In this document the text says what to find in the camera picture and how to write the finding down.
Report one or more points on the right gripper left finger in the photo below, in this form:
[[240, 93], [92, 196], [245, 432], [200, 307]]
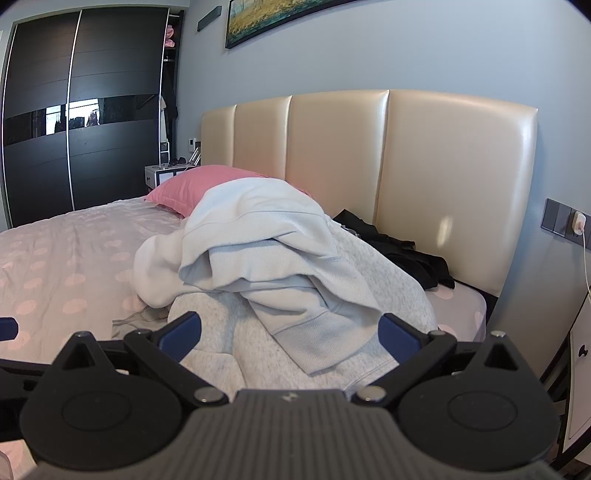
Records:
[[149, 354]]

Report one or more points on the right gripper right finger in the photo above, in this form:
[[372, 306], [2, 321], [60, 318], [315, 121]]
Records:
[[420, 356]]

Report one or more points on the white sweatshirt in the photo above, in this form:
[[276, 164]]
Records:
[[284, 264]]

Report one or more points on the grey fleece blanket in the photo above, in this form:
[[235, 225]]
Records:
[[323, 332]]

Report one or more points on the black garment on bed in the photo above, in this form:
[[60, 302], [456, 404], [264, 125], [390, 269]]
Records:
[[429, 270]]

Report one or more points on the polka dot bed cover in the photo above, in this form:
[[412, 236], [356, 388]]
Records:
[[74, 272]]

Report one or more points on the pink pillow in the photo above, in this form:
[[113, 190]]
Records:
[[226, 193]]

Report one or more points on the white nightstand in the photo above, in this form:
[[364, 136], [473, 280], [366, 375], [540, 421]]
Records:
[[155, 175]]

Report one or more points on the white right bedside cabinet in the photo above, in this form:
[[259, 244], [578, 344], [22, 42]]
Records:
[[578, 420]]

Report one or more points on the beige padded headboard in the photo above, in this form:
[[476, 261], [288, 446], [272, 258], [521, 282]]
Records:
[[450, 172]]

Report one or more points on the black sliding wardrobe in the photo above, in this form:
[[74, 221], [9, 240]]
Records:
[[80, 109]]

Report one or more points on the framed landscape painting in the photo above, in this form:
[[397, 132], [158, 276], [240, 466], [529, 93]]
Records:
[[250, 18]]

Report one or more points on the wall socket panel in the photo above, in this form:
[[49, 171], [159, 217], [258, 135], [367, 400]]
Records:
[[557, 219]]

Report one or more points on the white charger with cable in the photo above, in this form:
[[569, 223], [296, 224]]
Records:
[[578, 226]]

